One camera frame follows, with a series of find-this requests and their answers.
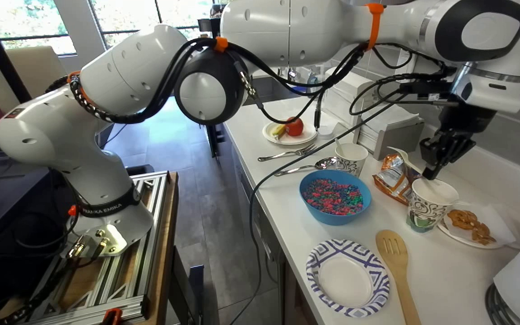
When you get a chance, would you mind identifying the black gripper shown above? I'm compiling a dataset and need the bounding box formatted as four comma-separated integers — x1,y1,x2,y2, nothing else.
420,102,497,183

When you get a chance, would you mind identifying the blue bowl with candies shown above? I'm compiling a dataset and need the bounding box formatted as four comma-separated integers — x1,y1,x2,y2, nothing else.
299,168,375,228

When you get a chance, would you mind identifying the metal fork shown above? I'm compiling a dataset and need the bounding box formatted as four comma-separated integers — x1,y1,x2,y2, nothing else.
257,147,313,163

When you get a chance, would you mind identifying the metal napkin holder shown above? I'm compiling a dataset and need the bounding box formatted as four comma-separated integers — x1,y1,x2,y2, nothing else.
373,111,427,161

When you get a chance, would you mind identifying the orange chip bag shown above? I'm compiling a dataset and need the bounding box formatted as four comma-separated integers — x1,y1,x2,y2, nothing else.
373,152,425,208

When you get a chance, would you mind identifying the paper cup with green print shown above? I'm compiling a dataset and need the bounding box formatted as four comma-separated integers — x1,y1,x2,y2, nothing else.
407,177,463,233

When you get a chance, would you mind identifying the brown cookie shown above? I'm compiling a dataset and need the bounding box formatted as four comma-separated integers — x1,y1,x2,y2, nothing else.
449,208,481,232
468,222,499,246

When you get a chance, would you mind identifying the white plate with cookies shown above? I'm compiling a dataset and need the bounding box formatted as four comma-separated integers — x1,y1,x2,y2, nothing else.
438,203,520,251

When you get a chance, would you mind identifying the paper cup with dark print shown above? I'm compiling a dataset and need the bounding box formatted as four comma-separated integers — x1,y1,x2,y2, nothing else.
333,141,371,179

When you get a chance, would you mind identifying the wooden slotted spatula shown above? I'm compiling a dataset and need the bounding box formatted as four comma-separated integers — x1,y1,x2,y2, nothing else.
375,230,423,325

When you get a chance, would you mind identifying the metal spoon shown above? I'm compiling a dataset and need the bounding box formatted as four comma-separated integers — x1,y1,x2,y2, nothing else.
275,156,342,179

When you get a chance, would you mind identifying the white fruit plate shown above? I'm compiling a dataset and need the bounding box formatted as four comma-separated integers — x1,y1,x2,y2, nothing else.
261,118,320,150

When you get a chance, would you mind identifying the red apple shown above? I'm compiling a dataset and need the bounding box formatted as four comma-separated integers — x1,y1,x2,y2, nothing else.
284,116,306,139

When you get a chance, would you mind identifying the blue patterned paper plate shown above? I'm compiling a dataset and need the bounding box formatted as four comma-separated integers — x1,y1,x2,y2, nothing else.
304,237,393,320

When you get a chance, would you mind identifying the yellow banana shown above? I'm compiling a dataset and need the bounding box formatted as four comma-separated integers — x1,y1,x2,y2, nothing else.
270,123,290,141

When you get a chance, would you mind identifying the wooden cart board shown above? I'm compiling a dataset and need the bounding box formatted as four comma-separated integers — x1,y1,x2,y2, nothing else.
145,172,181,325

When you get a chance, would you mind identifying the beige armchair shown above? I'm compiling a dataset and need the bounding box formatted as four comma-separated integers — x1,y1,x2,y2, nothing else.
0,44,69,114

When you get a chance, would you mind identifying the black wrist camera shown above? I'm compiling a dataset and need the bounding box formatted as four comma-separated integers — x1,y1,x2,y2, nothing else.
402,60,476,105

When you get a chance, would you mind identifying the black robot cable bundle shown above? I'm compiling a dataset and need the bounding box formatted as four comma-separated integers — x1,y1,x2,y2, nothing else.
69,35,461,132

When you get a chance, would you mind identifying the long dark power cable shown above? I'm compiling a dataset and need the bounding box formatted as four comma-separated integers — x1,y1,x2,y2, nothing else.
228,96,407,325

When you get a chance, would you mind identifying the black metal frame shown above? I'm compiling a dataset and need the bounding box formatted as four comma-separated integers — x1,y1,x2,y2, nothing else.
203,121,228,159

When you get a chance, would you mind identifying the aluminium frame robot cart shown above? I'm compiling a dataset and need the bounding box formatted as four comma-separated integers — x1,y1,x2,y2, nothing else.
6,170,172,325

